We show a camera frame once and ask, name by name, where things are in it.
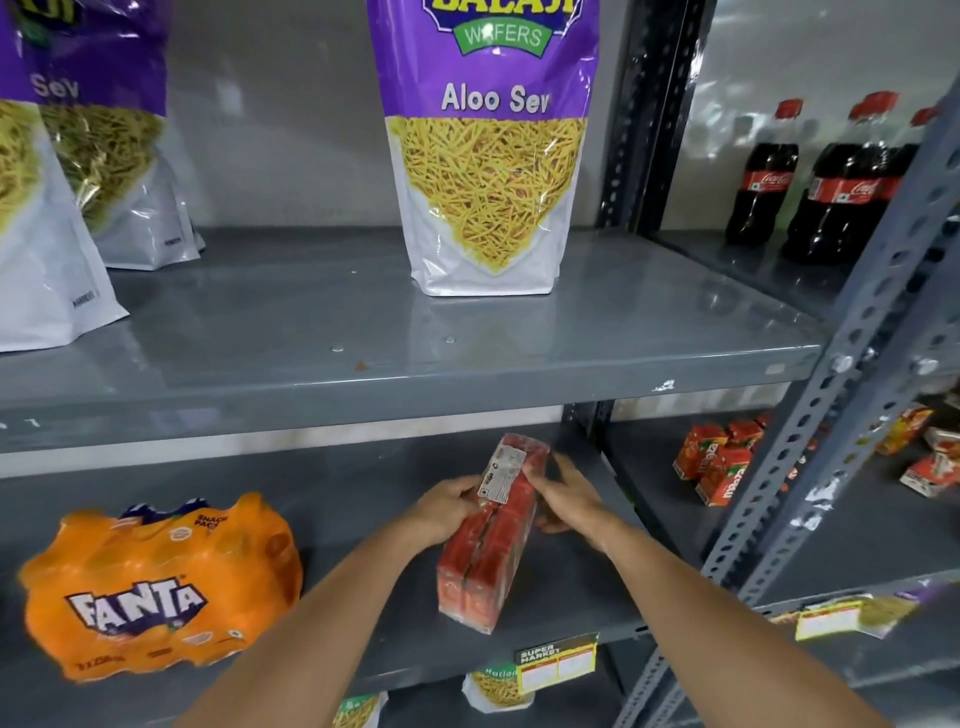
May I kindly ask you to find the person's right hand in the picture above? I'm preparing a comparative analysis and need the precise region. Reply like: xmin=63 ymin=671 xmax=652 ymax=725
xmin=522 ymin=452 xmax=628 ymax=556

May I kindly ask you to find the person's left hand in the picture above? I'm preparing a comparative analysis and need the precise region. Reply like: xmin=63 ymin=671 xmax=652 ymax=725
xmin=398 ymin=474 xmax=493 ymax=553

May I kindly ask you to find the red juice carton multipack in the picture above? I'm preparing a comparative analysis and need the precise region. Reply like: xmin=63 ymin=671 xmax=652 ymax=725
xmin=437 ymin=432 xmax=552 ymax=636

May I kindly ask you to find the person's left forearm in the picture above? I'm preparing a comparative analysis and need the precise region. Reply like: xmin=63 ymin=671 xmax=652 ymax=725
xmin=174 ymin=519 xmax=423 ymax=728

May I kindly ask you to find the person's right forearm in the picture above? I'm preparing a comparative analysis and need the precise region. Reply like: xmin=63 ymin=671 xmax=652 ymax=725
xmin=600 ymin=525 xmax=895 ymax=728

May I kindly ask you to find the yellow black price label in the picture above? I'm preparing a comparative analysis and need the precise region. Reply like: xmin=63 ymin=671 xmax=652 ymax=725
xmin=515 ymin=633 xmax=600 ymax=693

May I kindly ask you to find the green white snack bag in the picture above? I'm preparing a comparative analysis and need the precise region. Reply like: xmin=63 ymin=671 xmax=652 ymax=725
xmin=461 ymin=663 xmax=536 ymax=714
xmin=333 ymin=691 xmax=390 ymax=728

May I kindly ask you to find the purple yellow noodle snack bag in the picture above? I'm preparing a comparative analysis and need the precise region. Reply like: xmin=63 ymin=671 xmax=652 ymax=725
xmin=0 ymin=0 xmax=131 ymax=354
xmin=13 ymin=0 xmax=207 ymax=272
xmin=365 ymin=0 xmax=602 ymax=298

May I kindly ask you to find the orange soda can multipack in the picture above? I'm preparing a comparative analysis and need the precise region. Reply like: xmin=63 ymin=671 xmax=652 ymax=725
xmin=18 ymin=492 xmax=305 ymax=684

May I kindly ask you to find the dark cola bottle red cap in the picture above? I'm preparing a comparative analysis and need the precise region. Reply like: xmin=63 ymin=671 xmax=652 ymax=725
xmin=883 ymin=106 xmax=940 ymax=202
xmin=724 ymin=98 xmax=804 ymax=248
xmin=782 ymin=90 xmax=900 ymax=266

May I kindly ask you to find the grey slotted upright post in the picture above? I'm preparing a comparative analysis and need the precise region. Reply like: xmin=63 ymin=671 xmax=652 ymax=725
xmin=701 ymin=78 xmax=960 ymax=582
xmin=613 ymin=296 xmax=960 ymax=728

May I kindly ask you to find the dark slotted upright post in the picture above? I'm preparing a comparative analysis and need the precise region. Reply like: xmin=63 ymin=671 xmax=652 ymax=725
xmin=597 ymin=0 xmax=718 ymax=235

